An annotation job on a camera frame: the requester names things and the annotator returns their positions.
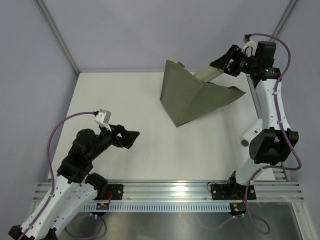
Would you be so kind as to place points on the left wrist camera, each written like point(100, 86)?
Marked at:
point(102, 119)

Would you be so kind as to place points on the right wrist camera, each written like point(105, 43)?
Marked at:
point(249, 46)

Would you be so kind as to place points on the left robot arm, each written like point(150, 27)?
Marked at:
point(74, 185)

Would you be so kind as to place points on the aluminium mounting rail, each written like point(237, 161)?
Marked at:
point(271, 186)

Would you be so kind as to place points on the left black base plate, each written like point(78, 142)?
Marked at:
point(113, 192)

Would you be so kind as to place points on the green canvas bag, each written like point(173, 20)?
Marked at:
point(185, 98)

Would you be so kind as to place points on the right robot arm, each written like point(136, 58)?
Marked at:
point(270, 139)

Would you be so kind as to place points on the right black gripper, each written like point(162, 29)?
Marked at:
point(222, 63)

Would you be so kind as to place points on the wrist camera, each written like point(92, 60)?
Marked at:
point(249, 46)
point(102, 119)

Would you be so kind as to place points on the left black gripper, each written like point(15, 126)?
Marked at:
point(127, 138)

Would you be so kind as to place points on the white slotted cable duct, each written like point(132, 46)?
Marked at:
point(153, 207)

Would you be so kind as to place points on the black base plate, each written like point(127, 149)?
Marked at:
point(113, 192)
point(226, 192)

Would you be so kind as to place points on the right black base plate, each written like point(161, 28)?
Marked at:
point(226, 192)

